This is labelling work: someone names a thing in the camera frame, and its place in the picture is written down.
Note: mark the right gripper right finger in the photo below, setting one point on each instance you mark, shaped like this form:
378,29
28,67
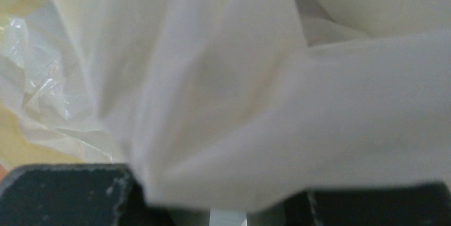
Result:
423,204

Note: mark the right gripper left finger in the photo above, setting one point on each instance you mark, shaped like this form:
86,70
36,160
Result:
76,194

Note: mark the clear white plastic bag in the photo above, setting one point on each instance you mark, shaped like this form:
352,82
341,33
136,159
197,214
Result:
238,104

